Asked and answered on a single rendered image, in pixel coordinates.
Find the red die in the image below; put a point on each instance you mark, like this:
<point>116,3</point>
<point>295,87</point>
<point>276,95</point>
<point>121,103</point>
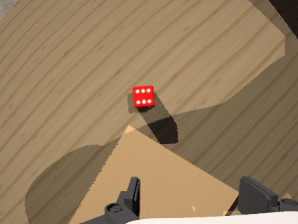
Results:
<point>143,97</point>

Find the tan flat mat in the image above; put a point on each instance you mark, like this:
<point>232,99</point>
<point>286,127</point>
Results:
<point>171,187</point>

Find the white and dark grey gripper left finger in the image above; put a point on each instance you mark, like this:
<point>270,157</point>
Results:
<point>127,208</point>

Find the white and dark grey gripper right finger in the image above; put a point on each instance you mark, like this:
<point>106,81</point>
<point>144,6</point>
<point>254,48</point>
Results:
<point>255,198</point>

